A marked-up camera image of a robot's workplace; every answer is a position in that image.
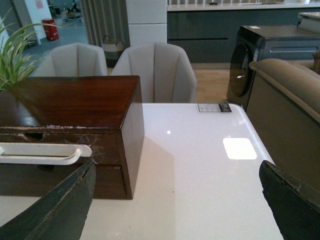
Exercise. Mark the green potted plant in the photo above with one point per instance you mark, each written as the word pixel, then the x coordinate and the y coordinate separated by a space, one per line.
pixel 14 65

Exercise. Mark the black washing machine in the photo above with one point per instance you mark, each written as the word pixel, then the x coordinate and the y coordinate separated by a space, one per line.
pixel 255 43

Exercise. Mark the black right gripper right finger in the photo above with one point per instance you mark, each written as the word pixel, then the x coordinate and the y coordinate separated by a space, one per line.
pixel 295 205

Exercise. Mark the beige chair left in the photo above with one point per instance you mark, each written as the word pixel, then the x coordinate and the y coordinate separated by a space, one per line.
pixel 73 60

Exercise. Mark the white pillar cabinet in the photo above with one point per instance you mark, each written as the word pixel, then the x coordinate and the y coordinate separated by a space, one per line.
pixel 147 21

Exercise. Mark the woven basket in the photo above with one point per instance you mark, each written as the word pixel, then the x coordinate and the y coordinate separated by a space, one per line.
pixel 113 49

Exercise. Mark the beige chair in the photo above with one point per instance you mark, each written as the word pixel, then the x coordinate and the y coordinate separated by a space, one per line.
pixel 73 60
pixel 166 74

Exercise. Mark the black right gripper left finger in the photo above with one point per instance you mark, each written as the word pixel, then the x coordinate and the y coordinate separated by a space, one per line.
pixel 60 214

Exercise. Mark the red bin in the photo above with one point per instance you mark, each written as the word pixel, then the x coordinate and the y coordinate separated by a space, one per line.
pixel 50 29

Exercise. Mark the wooden drawer with white handle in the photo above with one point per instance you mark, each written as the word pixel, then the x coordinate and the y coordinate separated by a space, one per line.
pixel 60 149

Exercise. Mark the dark wooden drawer box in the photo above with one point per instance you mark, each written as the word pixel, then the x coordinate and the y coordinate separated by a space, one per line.
pixel 109 105

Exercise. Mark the grey kitchen counter cabinet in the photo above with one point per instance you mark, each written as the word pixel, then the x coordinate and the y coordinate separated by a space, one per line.
pixel 207 29

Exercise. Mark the beige chair right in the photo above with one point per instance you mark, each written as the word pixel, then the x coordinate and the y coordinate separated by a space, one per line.
pixel 166 74

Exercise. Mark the label sticker on table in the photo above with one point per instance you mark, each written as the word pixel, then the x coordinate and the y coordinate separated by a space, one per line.
pixel 214 107

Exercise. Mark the beige sofa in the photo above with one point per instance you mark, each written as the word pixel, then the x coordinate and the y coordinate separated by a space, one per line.
pixel 284 108

